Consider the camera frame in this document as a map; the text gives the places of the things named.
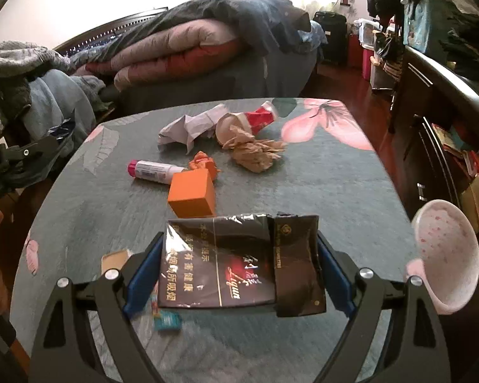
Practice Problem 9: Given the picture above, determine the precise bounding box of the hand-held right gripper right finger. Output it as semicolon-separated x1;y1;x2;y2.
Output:
303;231;453;383

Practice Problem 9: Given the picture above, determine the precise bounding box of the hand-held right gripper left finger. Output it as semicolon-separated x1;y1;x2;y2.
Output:
28;231;172;383

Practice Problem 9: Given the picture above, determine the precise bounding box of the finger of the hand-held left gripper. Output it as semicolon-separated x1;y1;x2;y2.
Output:
6;120;76;186

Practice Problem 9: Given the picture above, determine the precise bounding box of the small cardboard box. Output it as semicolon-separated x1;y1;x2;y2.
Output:
101;249;133;274

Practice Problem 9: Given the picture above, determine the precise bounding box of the black cigarette pack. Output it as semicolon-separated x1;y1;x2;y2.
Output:
158;211;327;320

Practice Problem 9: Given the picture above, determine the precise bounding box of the pink speckled white bowl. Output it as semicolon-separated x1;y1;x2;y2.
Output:
406;199;479;315

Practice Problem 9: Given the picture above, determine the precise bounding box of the teal packet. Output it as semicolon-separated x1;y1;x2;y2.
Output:
151;287;183;332

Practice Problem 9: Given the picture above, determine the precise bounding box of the light blue garment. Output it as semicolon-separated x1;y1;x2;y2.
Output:
22;68;104;156

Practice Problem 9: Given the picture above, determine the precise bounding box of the grey knitted garment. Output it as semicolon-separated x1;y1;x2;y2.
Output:
0;41;68;140

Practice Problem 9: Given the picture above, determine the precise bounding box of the orange box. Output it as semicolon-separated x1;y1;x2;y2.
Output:
168;171;217;218

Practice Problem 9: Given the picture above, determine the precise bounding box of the white tube with pink cap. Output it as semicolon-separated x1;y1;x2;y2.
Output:
128;160;188;186

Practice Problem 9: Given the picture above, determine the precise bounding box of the crumpled orange wrapper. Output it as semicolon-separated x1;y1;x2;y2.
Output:
188;151;221;178

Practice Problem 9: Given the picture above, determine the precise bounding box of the dark wooden headboard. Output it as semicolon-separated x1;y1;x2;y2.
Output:
54;6;168;54

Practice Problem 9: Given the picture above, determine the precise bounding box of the crumpled brown paper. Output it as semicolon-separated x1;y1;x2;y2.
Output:
224;124;286;174

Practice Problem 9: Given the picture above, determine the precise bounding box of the crumpled white paper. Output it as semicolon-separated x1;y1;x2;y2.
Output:
158;104;229;155

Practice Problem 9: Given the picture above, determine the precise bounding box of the shelf of books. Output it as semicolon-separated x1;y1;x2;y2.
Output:
433;124;479;232

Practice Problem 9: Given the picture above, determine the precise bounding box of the folded pink red quilt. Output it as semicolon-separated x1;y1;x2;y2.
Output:
86;18;244;92

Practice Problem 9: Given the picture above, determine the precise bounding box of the crushed red white paper cup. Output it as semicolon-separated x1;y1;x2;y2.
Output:
216;101;282;146

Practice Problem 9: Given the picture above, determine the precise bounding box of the dark wooden cabinet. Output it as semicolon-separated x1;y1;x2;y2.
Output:
389;44;479;256

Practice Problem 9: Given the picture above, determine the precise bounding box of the red storage box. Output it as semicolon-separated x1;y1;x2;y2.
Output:
348;34;364;68

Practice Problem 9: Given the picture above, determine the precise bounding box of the black suitcase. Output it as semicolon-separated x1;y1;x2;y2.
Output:
313;10;349;66

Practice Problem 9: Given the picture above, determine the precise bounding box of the clear storage box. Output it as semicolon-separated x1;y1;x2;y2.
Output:
353;18;384;46

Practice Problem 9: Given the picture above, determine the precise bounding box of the folded red grey comforter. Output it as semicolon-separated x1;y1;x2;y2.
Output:
56;0;312;72

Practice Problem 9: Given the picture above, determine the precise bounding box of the pile of clothes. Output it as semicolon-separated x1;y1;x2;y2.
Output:
407;0;479;74

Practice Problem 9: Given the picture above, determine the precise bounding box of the teal box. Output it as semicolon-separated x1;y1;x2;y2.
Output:
403;0;475;54

